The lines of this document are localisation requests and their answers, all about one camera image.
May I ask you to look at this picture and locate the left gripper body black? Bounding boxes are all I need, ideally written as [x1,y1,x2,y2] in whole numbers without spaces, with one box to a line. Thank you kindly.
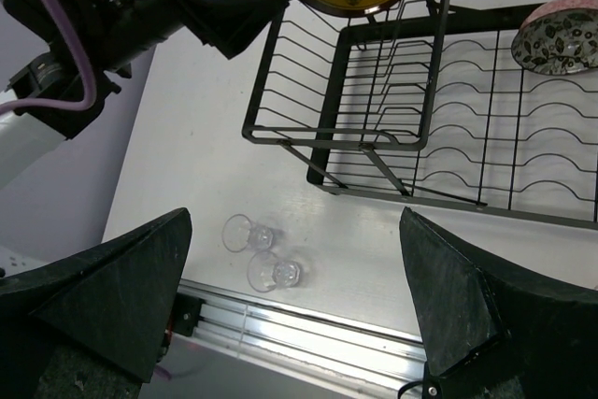
[94,0,183,72]

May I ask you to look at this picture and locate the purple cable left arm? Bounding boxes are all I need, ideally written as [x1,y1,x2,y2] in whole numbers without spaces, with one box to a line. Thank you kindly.
[0,0,99,113]

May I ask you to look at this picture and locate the clear glass cup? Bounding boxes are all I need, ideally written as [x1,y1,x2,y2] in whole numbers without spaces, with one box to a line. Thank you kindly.
[221,214,274,253]
[247,250,302,293]

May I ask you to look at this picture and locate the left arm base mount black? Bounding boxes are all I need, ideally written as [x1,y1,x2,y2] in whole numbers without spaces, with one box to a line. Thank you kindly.
[157,293,205,362]

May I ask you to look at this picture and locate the aluminium rail frame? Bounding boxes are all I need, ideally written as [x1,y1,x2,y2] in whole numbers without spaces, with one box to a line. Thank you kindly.
[175,279,425,398]

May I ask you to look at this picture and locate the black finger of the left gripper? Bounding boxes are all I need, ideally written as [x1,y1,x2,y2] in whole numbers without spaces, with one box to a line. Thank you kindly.
[174,0,289,60]

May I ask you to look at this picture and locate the black wire dish rack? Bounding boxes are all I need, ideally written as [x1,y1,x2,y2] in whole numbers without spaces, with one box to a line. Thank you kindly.
[242,0,597,229]

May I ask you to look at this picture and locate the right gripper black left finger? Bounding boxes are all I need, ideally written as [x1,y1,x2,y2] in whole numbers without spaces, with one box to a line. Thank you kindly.
[1,208,192,398]

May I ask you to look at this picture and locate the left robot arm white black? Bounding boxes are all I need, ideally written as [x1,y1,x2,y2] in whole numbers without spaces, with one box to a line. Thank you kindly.
[1,0,288,184]

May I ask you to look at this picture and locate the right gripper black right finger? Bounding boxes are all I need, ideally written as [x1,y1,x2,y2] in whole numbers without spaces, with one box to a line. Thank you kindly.
[399,208,597,398]

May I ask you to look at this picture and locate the floral patterned bowl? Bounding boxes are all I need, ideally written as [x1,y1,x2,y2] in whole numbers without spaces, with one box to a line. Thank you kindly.
[511,0,597,76]

